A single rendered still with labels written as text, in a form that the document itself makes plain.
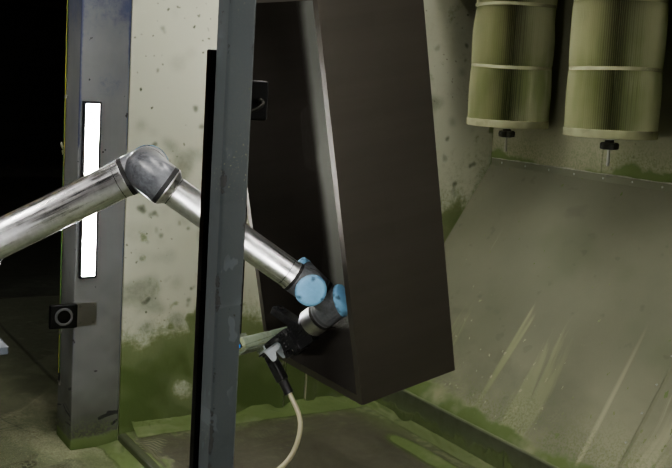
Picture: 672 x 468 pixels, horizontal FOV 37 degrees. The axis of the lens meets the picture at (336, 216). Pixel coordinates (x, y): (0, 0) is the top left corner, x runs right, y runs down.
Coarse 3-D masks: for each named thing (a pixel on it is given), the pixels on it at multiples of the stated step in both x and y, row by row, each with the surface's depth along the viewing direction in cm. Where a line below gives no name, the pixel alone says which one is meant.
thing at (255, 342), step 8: (280, 328) 323; (240, 336) 309; (248, 336) 309; (256, 336) 311; (264, 336) 314; (272, 336) 317; (240, 344) 306; (248, 344) 306; (256, 344) 310; (240, 352) 306; (248, 352) 310; (272, 368) 312; (280, 368) 312; (280, 376) 311; (280, 384) 311; (288, 384) 311; (288, 392) 310
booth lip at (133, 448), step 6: (120, 438) 370; (126, 438) 368; (126, 444) 364; (132, 444) 363; (132, 450) 359; (138, 450) 357; (138, 456) 354; (144, 456) 352; (144, 462) 349; (150, 462) 347
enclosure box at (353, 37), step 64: (256, 0) 293; (320, 0) 264; (384, 0) 275; (256, 64) 324; (320, 64) 270; (384, 64) 278; (256, 128) 327; (320, 128) 340; (384, 128) 282; (256, 192) 331; (320, 192) 344; (384, 192) 285; (320, 256) 348; (384, 256) 289; (384, 320) 292; (448, 320) 305; (384, 384) 296
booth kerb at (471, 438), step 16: (384, 400) 417; (400, 400) 407; (416, 400) 397; (400, 416) 407; (416, 416) 397; (432, 416) 389; (448, 416) 380; (448, 432) 380; (464, 432) 372; (480, 432) 364; (464, 448) 372; (480, 448) 364; (496, 448) 356; (512, 448) 349; (496, 464) 356; (512, 464) 349; (528, 464) 342; (544, 464) 335
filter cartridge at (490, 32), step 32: (480, 0) 396; (512, 0) 384; (544, 0) 386; (480, 32) 394; (512, 32) 386; (544, 32) 388; (480, 64) 395; (512, 64) 390; (544, 64) 392; (480, 96) 395; (512, 96) 390; (544, 96) 394; (512, 128) 390; (544, 128) 397
